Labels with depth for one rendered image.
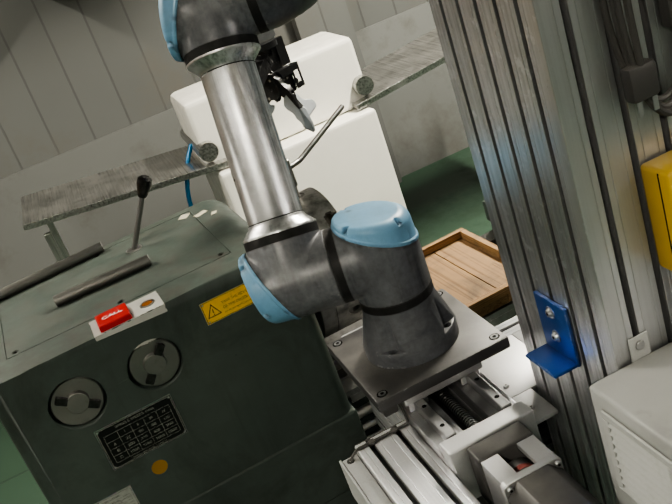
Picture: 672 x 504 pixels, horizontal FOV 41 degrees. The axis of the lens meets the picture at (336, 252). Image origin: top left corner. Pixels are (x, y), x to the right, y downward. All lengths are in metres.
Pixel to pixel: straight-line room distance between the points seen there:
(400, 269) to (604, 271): 0.35
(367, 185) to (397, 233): 2.79
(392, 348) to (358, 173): 2.71
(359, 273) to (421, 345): 0.15
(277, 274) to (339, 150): 2.70
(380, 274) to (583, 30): 0.50
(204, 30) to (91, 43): 3.52
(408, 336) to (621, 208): 0.43
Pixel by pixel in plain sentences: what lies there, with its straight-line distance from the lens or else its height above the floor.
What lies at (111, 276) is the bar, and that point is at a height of 1.27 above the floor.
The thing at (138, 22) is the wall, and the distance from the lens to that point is 4.88.
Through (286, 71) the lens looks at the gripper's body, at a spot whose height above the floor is 1.49.
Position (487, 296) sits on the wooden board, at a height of 0.90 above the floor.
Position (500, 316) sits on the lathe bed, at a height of 0.83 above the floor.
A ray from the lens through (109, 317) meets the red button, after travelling 1.67.
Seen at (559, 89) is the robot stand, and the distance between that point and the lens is 0.98.
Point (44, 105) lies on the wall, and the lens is 4.88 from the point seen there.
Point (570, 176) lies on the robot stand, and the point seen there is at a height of 1.48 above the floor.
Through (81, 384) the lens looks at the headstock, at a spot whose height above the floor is 1.18.
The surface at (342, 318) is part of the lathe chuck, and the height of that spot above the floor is 1.00.
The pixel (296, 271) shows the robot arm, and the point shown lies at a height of 1.36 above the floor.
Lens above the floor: 1.88
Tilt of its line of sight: 23 degrees down
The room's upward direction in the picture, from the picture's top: 20 degrees counter-clockwise
